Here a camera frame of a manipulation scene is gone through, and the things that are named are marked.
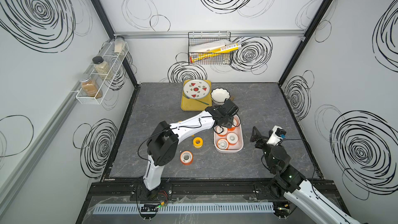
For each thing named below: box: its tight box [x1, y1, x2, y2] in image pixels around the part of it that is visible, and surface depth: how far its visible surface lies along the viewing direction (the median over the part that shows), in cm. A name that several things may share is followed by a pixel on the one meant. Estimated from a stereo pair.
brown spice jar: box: [79, 75, 103, 99], surface depth 64 cm
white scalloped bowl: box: [210, 87, 231, 105], surface depth 114 cm
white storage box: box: [213, 114, 245, 153], surface depth 91 cm
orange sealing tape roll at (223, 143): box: [216, 137, 230, 151], surface depth 89 cm
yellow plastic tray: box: [180, 79, 212, 111], surface depth 113 cm
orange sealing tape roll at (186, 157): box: [179, 150, 194, 166], surface depth 84 cm
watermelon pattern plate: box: [182, 79, 210, 100], surface depth 118 cm
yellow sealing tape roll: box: [192, 136, 204, 149], surface depth 91 cm
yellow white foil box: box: [189, 43, 242, 64], surface depth 86 cm
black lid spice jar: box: [91, 56, 113, 80], surface depth 72 cm
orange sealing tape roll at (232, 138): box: [225, 131, 239, 146], surface depth 91 cm
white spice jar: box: [114, 35, 125, 56], surface depth 88 cm
